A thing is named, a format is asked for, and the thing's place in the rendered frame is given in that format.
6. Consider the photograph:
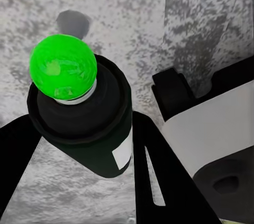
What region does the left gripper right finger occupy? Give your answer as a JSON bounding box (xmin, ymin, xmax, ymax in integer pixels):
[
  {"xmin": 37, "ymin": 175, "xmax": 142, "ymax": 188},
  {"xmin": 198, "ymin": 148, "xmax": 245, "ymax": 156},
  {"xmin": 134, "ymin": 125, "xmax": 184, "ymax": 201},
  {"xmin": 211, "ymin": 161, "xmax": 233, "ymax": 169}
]
[{"xmin": 132, "ymin": 111, "xmax": 222, "ymax": 224}]

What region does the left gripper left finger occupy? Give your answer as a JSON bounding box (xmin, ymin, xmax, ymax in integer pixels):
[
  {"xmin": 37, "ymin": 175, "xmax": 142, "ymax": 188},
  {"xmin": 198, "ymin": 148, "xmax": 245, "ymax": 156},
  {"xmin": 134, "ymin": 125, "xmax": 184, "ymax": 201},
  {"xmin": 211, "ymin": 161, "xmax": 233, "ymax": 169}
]
[{"xmin": 0, "ymin": 114, "xmax": 42, "ymax": 218}]

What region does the insectifuge atomizer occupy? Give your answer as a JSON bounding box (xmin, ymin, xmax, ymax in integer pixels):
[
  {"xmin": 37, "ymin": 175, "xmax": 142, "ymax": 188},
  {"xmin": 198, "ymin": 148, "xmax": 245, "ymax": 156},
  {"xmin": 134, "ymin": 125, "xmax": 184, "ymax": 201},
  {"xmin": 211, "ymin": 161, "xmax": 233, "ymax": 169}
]
[{"xmin": 27, "ymin": 10, "xmax": 133, "ymax": 178}]

